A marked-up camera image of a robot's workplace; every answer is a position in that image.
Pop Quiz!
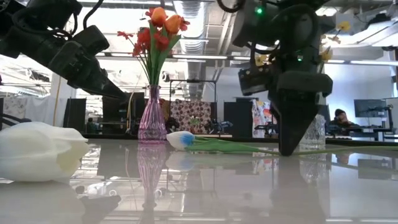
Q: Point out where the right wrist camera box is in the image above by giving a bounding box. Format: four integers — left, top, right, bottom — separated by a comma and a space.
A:
238, 66, 275, 96

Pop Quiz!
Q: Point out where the yellow artificial flower bunch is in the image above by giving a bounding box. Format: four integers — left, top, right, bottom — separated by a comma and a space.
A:
320, 20, 352, 74
254, 53, 269, 67

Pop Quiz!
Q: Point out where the colourful patterned cloth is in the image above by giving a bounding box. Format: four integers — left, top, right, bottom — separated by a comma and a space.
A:
251, 100, 279, 138

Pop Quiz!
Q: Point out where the yellow hanging cable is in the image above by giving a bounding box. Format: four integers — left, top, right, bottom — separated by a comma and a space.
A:
52, 76, 62, 127

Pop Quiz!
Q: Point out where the plain white artificial tulip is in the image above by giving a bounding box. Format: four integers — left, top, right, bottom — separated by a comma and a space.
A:
0, 121, 91, 183

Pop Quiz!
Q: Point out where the black metal table frame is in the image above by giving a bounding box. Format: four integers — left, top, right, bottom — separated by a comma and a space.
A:
81, 133, 398, 147

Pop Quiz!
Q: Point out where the white tulip with blue tint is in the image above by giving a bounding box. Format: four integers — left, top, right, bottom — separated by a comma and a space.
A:
166, 130, 398, 156

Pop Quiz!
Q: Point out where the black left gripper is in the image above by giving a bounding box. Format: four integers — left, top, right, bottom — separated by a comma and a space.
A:
48, 40, 129, 101

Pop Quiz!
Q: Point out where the dotted patterned cloth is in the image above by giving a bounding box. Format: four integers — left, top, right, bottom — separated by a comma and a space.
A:
169, 99, 213, 134

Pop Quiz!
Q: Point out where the black metal rack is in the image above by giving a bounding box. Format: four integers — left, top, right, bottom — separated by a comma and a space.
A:
169, 79, 218, 103

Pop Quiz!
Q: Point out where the red artificial flower bunch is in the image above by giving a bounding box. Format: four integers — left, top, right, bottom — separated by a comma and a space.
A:
145, 7, 191, 86
117, 28, 154, 86

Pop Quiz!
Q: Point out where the person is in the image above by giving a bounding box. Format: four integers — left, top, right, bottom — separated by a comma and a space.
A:
86, 117, 98, 134
329, 108, 358, 128

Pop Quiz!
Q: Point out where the pink ribbed glass vase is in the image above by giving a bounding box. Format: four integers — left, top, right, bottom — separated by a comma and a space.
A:
137, 85, 168, 144

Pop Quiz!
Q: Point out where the dark computer monitor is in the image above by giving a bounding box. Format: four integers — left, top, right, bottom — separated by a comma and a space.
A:
353, 98, 388, 118

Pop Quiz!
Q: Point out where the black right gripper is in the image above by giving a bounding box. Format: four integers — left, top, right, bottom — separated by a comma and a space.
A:
268, 46, 334, 156

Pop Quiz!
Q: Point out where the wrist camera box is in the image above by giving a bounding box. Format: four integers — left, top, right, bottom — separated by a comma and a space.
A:
72, 24, 110, 56
238, 66, 275, 96

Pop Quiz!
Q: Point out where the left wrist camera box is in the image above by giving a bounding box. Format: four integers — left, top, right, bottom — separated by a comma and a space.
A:
72, 24, 110, 56

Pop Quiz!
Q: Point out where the clear cut glass vase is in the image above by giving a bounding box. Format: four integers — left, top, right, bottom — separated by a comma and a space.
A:
297, 113, 326, 152

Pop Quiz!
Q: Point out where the white hanging cloth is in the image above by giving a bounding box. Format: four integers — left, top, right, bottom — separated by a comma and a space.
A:
0, 95, 68, 127

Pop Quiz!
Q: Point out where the background workstation desk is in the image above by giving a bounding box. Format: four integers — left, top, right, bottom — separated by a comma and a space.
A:
326, 124, 398, 142

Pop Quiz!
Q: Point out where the orange artificial tulip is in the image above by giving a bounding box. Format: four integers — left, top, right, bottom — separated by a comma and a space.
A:
149, 6, 169, 86
157, 14, 183, 86

